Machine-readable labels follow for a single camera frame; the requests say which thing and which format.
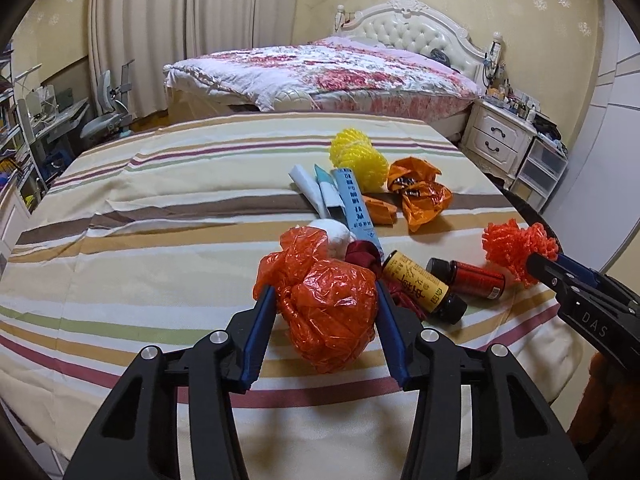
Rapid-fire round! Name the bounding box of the red foam fruit net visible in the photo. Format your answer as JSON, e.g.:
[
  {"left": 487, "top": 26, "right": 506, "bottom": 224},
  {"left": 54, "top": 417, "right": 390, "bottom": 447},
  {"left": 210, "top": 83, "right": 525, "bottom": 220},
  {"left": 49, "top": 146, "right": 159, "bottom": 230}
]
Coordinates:
[{"left": 482, "top": 219, "right": 560, "bottom": 287}]

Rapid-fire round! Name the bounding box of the red label dark bottle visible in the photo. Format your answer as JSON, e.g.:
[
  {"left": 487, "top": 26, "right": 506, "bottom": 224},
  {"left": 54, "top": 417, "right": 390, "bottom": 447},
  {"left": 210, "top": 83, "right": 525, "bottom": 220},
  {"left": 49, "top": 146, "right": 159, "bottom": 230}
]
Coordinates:
[{"left": 425, "top": 258, "right": 506, "bottom": 300}]

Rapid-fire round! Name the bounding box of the yellow label brown bottle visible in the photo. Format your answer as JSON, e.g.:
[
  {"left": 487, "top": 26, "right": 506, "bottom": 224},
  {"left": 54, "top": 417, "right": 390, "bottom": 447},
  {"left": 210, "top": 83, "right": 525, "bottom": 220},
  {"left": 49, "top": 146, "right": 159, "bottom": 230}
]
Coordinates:
[{"left": 382, "top": 250, "right": 468, "bottom": 325}]

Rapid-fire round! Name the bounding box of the orange wrapper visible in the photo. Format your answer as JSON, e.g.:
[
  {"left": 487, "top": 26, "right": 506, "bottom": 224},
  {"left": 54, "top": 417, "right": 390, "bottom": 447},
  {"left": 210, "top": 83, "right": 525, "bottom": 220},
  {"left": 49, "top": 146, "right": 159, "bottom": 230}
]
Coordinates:
[{"left": 386, "top": 157, "right": 452, "bottom": 233}]

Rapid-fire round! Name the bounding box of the small orange paper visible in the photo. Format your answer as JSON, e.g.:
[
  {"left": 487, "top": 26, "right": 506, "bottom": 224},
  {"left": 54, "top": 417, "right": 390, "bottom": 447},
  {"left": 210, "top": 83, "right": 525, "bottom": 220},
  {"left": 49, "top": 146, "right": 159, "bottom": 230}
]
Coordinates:
[{"left": 362, "top": 195, "right": 397, "bottom": 226}]

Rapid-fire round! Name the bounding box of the dark red cloth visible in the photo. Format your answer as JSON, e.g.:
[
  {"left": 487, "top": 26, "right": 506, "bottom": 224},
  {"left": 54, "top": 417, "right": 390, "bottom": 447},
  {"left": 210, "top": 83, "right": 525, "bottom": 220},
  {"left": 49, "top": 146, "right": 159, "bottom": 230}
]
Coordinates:
[{"left": 344, "top": 240, "right": 382, "bottom": 276}]

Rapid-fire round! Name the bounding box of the light blue printed box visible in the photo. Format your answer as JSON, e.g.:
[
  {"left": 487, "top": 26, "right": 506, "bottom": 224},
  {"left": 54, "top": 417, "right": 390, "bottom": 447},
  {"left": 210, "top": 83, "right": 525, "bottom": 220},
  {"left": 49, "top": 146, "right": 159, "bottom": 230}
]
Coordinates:
[{"left": 331, "top": 168, "right": 384, "bottom": 256}]

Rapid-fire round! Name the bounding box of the white tissue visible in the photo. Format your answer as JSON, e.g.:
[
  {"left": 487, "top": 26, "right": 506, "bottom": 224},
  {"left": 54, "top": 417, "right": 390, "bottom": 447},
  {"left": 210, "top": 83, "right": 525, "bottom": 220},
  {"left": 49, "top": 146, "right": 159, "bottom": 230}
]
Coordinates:
[{"left": 309, "top": 219, "right": 356, "bottom": 260}]

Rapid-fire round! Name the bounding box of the orange-red plastic bag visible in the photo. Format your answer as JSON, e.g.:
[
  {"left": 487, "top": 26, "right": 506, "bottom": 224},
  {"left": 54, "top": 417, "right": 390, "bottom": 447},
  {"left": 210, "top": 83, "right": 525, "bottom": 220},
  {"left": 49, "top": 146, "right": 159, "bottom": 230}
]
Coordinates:
[{"left": 253, "top": 226, "right": 378, "bottom": 374}]

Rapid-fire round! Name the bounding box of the teal and white sachet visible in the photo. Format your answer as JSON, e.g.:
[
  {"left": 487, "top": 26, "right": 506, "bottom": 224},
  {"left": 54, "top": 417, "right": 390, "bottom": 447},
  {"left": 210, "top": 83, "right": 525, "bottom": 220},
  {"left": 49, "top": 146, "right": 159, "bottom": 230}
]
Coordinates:
[{"left": 314, "top": 165, "right": 345, "bottom": 216}]

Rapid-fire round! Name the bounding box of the yellow foam fruit net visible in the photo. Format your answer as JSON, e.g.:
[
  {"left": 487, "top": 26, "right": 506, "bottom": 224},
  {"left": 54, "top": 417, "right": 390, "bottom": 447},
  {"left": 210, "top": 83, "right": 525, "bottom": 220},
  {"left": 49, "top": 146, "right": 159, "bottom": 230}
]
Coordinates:
[{"left": 329, "top": 128, "right": 388, "bottom": 193}]

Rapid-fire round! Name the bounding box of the black trash bin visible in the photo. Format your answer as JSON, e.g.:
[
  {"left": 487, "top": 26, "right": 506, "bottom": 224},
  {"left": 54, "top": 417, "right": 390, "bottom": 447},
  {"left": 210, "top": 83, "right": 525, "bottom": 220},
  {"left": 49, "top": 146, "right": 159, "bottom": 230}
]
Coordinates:
[{"left": 485, "top": 172, "right": 562, "bottom": 250}]

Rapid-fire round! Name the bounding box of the white wardrobe door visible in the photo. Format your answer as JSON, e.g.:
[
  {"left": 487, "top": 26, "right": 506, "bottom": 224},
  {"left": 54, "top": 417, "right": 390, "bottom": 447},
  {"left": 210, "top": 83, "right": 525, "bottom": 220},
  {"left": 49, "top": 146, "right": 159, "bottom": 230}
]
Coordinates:
[{"left": 544, "top": 0, "right": 639, "bottom": 271}]

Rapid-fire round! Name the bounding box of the clear plastic drawer unit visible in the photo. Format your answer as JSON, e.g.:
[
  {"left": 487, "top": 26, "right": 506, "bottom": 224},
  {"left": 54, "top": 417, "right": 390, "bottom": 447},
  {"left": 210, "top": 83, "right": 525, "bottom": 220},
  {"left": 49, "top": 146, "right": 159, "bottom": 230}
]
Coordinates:
[{"left": 511, "top": 134, "right": 568, "bottom": 212}]

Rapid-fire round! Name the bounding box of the white nightstand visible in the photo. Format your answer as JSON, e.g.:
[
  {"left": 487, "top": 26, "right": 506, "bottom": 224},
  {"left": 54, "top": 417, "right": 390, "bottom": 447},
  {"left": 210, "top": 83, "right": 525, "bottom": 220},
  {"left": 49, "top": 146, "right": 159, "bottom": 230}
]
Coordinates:
[{"left": 460, "top": 100, "right": 536, "bottom": 188}]

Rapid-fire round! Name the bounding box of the striped bed sheet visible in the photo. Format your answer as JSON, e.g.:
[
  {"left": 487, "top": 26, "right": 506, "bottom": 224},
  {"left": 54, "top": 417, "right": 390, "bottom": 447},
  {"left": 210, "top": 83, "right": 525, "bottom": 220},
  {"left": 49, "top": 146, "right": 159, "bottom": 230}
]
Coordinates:
[{"left": 0, "top": 109, "right": 586, "bottom": 480}]

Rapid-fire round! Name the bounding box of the white tufted bed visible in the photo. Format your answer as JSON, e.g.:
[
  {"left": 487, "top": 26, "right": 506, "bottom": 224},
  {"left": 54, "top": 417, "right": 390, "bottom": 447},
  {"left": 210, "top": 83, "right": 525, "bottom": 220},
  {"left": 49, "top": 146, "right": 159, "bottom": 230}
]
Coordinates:
[{"left": 163, "top": 0, "right": 487, "bottom": 136}]

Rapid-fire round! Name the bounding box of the pink floral quilt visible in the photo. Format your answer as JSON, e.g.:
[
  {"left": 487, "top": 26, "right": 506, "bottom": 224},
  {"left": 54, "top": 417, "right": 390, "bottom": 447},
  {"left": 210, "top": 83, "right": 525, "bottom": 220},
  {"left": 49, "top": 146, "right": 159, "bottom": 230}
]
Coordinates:
[{"left": 163, "top": 37, "right": 480, "bottom": 122}]

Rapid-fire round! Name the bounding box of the bookshelf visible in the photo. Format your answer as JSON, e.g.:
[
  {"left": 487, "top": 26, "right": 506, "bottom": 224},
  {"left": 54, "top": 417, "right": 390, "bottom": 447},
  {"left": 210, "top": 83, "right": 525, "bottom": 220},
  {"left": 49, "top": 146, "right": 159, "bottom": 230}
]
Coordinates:
[{"left": 0, "top": 40, "right": 46, "bottom": 212}]

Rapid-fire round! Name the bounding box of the grey desk chair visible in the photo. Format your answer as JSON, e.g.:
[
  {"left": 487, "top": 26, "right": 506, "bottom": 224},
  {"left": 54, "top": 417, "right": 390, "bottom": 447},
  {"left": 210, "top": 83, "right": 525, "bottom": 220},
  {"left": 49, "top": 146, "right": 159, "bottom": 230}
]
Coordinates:
[{"left": 80, "top": 60, "right": 134, "bottom": 146}]

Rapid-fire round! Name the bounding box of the desk with clutter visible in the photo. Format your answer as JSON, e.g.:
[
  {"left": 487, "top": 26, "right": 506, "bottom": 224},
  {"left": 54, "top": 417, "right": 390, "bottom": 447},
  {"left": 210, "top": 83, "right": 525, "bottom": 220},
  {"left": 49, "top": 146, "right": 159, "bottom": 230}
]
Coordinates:
[{"left": 16, "top": 98, "right": 90, "bottom": 184}]

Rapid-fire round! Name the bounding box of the beige curtain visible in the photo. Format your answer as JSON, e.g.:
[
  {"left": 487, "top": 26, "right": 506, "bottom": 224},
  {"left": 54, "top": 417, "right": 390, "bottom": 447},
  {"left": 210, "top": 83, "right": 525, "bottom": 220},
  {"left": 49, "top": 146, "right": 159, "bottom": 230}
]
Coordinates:
[{"left": 88, "top": 0, "right": 296, "bottom": 118}]

